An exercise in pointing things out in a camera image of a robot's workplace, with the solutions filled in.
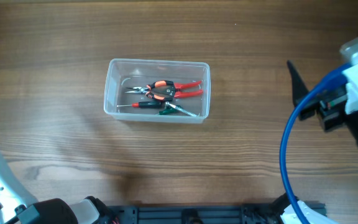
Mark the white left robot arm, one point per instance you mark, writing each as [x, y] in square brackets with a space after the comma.
[17, 204]

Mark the clear plastic container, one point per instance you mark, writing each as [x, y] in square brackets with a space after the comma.
[123, 73]

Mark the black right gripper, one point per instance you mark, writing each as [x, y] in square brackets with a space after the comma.
[332, 107]

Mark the red and black screwdriver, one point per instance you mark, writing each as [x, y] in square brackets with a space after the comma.
[144, 105]

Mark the silver L-shaped socket wrench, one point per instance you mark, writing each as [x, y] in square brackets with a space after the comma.
[180, 109]

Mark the red handled snips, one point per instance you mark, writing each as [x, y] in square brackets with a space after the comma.
[185, 90]

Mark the green handled screwdriver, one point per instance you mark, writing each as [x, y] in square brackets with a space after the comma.
[167, 110]

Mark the orange black needle-nose pliers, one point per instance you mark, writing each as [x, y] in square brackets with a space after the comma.
[154, 91]

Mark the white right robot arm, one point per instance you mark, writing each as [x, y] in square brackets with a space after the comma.
[295, 210]

